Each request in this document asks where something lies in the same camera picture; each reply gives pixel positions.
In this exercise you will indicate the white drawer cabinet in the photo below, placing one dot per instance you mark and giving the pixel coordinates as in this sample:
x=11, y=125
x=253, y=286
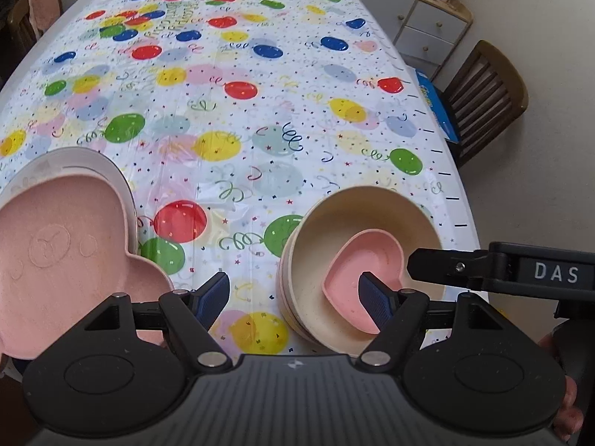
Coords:
x=424, y=32

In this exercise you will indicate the blue white cardboard box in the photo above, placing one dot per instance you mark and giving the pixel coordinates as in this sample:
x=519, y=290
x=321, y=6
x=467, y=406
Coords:
x=437, y=107

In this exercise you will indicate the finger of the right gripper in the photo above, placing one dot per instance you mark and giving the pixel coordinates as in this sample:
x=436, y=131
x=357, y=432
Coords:
x=450, y=268

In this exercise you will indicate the pink towel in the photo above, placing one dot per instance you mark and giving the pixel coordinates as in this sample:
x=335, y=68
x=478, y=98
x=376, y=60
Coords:
x=43, y=14

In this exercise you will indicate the person's right hand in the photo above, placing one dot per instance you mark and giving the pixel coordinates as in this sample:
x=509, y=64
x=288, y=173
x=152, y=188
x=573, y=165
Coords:
x=569, y=419

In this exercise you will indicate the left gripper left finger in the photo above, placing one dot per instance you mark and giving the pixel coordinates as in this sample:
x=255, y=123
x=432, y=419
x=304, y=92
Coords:
x=188, y=317

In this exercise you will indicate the pink bear-shaped divided plate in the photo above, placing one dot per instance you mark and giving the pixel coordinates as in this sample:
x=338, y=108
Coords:
x=64, y=249

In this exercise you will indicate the balloon pattern tablecloth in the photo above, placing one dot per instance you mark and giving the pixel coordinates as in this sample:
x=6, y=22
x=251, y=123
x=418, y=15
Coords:
x=229, y=120

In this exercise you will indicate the wooden chair with pink towel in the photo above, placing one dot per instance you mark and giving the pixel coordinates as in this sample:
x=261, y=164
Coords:
x=20, y=28

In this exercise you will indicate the cream round bowl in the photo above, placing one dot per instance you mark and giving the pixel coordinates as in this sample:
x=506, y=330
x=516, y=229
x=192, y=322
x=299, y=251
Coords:
x=354, y=230

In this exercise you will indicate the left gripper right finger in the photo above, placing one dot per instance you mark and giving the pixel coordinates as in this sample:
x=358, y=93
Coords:
x=398, y=315

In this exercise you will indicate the wooden chair right side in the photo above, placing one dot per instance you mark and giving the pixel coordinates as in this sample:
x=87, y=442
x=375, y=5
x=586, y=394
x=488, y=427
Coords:
x=483, y=99

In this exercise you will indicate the pink round bowl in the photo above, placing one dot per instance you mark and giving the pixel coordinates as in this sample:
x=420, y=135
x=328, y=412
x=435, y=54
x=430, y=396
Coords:
x=284, y=306

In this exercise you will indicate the white plate near left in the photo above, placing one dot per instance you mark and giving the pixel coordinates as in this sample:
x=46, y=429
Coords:
x=76, y=160

